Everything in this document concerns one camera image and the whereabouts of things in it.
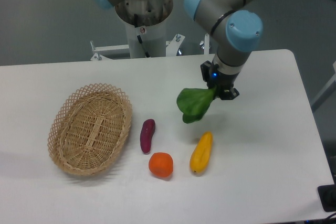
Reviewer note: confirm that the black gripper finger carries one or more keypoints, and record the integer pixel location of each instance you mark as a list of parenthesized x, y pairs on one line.
[(205, 67), (227, 94)]

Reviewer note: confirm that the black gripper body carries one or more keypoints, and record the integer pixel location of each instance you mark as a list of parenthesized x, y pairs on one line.
[(220, 80)]

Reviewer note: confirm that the green leafy vegetable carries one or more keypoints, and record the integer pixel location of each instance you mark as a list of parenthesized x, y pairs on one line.
[(194, 103)]

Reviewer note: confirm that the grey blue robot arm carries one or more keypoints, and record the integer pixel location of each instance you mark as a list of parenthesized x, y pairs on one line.
[(236, 30)]

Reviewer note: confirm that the yellow pepper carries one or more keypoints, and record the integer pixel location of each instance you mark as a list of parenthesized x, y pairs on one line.
[(201, 155)]

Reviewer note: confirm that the purple sweet potato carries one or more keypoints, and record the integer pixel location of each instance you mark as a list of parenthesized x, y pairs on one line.
[(147, 132)]

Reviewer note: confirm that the orange round fruit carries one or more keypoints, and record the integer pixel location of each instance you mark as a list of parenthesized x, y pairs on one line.
[(161, 164)]

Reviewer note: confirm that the white table leg right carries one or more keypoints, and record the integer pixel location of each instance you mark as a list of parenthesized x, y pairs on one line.
[(325, 92)]

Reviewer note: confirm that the woven wicker basket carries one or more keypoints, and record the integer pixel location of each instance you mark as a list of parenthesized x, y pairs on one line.
[(90, 130)]

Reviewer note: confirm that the black device at edge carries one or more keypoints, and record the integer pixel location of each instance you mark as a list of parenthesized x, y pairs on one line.
[(327, 197)]

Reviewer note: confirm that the white metal base frame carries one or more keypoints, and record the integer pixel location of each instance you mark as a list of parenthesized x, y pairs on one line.
[(140, 48)]

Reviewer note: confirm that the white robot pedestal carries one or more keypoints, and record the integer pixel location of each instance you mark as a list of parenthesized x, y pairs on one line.
[(146, 18)]

